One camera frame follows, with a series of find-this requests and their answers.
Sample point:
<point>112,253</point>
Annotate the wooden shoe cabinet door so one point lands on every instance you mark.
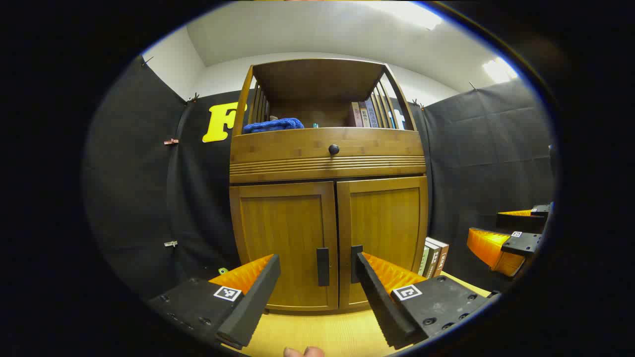
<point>283,238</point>
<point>387,223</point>

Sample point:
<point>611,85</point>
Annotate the ceiling light panel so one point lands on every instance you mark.
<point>500,70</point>

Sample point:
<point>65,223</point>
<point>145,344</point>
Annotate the dark brown book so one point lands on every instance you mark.
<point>431,260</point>

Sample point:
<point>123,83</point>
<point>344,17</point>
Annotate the blue towel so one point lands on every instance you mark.
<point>273,125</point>

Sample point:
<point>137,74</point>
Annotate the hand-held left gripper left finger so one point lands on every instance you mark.
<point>253,307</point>

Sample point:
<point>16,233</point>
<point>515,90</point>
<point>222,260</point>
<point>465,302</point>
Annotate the beige spine book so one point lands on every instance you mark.
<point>364,116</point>

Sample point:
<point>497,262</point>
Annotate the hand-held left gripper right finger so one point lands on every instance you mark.
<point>382,307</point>

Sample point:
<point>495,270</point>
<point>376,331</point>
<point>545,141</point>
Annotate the wooden double-door shoe cabinet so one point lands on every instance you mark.
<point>327,166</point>

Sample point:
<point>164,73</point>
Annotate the pink spine book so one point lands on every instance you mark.
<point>355,115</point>

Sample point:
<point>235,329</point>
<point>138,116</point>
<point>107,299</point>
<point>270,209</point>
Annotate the black round drawer knob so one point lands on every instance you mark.
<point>334,149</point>

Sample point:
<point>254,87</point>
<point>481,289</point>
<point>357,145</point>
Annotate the grey-green book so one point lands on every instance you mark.
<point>423,262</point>

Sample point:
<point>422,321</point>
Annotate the light brown book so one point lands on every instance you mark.
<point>442,258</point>

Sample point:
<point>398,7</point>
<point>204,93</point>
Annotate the black backdrop cloth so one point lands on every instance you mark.
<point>139,198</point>

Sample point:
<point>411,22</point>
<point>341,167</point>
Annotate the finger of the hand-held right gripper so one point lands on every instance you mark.
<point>521,221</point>
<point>521,244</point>

